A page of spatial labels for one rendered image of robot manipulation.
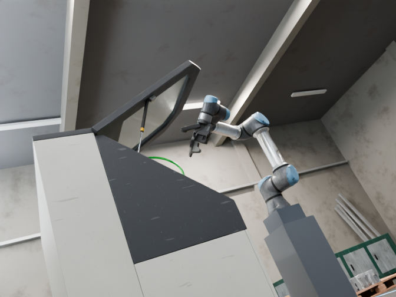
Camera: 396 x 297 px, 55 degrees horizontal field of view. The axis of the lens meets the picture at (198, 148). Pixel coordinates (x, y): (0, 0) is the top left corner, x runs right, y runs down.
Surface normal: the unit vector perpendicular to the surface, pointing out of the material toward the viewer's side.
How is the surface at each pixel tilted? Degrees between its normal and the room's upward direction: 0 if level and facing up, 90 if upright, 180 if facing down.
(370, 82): 90
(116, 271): 90
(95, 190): 90
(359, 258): 90
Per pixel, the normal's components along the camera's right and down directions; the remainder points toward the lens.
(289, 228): 0.32, -0.54
